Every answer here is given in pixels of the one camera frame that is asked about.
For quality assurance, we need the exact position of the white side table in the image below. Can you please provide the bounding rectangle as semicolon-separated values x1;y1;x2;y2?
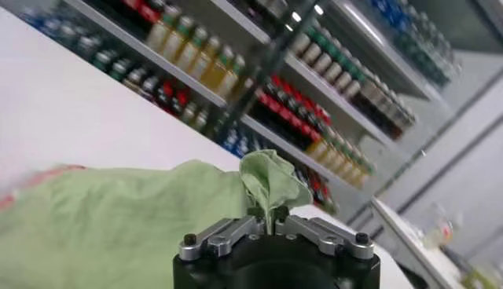
369;196;503;289

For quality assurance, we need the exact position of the green cap white label bottle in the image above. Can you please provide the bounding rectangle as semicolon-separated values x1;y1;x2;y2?
322;55;350;84
290;27;319;56
301;37;330;66
332;64;359;93
312;46;340;75
342;73;369;101

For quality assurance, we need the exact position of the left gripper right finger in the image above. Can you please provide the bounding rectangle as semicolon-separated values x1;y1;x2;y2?
273;207;374;260

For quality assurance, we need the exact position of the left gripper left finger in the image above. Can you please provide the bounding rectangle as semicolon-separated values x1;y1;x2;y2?
179;207;270;260

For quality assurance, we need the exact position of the light green shirt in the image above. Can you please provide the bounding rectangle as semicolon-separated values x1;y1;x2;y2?
0;148;315;289

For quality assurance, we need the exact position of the glass door black frame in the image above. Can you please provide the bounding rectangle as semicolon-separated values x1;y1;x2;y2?
353;50;503;197

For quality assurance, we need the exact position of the clear bottle red label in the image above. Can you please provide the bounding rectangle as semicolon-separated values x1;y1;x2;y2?
424;203;461;252

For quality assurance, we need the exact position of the yellow juice bottle green cap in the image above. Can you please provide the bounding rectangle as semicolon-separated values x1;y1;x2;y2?
145;11;178;54
161;21;193;62
190;35;221;79
217;54;247;99
175;27;207;71
203;45;235;91

